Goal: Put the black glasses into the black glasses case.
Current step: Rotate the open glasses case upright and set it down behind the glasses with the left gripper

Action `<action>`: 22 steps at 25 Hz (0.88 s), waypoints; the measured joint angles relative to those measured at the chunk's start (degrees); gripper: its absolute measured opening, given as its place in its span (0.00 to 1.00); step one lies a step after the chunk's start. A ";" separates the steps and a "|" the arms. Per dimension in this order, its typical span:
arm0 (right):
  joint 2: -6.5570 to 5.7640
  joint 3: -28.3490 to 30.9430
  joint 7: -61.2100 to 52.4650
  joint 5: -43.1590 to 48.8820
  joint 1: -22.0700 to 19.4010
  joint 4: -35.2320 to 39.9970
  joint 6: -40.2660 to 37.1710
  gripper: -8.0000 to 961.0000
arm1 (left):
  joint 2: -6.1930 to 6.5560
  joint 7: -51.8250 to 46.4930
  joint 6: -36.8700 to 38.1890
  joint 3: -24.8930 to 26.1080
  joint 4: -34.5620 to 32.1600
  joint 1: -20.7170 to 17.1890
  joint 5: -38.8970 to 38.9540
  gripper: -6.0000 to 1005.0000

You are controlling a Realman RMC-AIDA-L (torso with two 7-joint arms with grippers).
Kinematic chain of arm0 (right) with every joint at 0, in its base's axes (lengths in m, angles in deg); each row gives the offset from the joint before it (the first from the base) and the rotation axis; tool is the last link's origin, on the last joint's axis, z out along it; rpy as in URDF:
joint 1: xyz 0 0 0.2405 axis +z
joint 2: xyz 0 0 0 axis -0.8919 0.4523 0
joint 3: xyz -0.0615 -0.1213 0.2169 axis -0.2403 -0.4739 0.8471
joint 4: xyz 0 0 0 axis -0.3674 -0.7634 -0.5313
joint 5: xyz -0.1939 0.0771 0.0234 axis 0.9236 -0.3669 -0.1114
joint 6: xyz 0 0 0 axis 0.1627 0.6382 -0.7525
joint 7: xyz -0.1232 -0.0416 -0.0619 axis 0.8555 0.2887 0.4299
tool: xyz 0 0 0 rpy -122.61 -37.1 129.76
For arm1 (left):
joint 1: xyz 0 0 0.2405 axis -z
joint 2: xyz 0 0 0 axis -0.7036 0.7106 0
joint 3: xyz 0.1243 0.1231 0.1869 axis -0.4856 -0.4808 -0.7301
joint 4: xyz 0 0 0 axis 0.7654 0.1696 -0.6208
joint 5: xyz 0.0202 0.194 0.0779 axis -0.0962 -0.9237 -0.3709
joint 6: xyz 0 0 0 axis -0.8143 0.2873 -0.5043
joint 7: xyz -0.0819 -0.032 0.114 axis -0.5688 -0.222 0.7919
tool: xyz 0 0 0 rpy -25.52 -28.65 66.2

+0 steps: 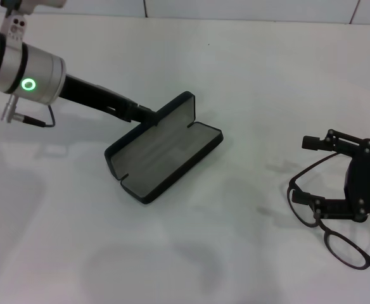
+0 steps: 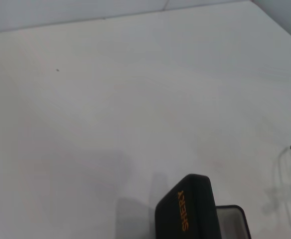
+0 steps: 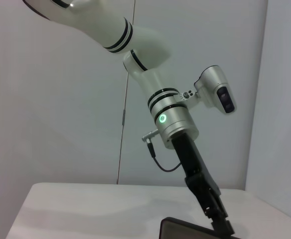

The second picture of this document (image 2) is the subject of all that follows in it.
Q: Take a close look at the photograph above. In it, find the black glasses case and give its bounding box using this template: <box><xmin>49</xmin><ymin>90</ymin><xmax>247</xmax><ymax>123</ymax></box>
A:
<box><xmin>154</xmin><ymin>173</ymin><xmax>252</xmax><ymax>239</ymax></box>

